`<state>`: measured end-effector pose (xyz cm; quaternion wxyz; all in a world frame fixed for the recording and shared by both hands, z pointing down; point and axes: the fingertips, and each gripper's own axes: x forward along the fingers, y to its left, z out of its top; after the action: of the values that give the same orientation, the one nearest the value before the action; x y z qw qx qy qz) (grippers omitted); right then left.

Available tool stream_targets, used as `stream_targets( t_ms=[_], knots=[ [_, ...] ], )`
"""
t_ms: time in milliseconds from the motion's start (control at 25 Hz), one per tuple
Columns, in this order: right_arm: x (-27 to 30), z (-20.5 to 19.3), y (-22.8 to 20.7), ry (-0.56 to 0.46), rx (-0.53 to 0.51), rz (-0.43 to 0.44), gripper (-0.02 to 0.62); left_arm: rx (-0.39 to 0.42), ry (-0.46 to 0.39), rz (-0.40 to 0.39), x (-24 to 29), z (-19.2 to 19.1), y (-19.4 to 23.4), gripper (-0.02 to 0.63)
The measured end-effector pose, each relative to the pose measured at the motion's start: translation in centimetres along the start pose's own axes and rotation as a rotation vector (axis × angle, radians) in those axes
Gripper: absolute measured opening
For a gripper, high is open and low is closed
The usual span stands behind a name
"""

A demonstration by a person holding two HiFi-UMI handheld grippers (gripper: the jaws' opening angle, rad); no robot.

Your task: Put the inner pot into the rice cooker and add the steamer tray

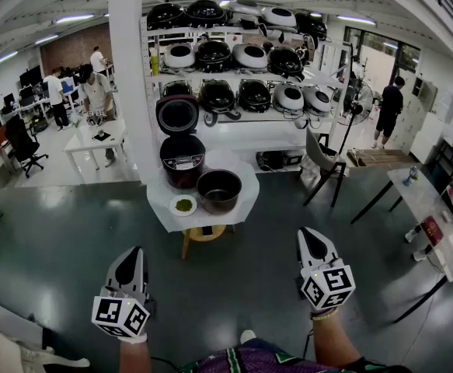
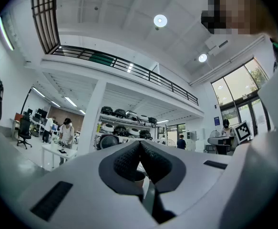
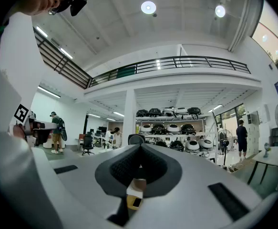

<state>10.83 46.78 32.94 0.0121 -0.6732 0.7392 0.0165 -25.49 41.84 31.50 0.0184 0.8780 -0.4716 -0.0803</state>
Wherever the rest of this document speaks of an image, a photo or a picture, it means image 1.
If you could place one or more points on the wooden pallet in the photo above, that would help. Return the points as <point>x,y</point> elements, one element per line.
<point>385,157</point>

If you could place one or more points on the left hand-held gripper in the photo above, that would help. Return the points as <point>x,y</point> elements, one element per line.
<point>111,311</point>

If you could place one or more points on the dark pot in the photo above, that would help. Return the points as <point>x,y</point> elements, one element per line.
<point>218,192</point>

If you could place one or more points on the white metal shelf rack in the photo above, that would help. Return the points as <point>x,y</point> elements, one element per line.
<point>249,130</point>

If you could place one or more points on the small teal goblet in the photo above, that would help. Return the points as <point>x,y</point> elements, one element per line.
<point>409,177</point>

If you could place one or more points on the office desks with monitors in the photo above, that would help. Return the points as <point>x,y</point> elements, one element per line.
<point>32,84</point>

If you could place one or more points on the dark red book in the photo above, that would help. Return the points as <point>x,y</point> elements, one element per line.
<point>431,231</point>

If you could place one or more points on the marble table with black legs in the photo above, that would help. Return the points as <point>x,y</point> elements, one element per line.
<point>424,200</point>

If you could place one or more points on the yellow-green bottle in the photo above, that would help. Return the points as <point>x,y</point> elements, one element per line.
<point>154,62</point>

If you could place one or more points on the round wooden stool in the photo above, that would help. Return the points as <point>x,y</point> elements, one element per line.
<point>195,234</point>

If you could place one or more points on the ceiling tube light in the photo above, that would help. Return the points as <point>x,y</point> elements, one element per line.
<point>1,60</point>
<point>356,20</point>
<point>46,39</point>
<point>74,18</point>

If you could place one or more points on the white table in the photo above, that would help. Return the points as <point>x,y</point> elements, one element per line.
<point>82,140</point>

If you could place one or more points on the person's left white shoe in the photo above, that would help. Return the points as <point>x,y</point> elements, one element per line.
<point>248,336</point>

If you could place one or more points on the black equipment box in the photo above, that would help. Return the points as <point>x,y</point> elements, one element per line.
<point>276,161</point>

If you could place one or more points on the maroon rice cooker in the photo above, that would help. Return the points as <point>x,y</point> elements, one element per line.
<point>181,161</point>

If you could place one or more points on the grey chair with black legs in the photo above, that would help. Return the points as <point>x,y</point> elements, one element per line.
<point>315,150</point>

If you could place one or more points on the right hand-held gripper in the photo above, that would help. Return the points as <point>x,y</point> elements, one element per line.
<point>327,286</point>

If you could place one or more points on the white plate of green beans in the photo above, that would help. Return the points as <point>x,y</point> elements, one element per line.
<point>183,205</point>

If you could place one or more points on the black office chair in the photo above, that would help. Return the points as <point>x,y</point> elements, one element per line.
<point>20,138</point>

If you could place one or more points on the white cabinet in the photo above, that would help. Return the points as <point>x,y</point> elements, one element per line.
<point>426,138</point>

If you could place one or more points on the black phone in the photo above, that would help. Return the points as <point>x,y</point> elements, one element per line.
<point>207,231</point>

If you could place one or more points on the purple and green jersey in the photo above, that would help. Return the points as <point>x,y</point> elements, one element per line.
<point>249,363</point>

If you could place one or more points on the person's left forearm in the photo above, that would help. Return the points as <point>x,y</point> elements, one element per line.
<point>134,358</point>

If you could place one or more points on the black square mat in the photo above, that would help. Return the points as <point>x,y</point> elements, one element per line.
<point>102,137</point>

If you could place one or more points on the person's right forearm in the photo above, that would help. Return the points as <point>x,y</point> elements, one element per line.
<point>331,340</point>

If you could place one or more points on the black tripod with camera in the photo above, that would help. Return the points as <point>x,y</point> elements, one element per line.
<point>355,108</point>

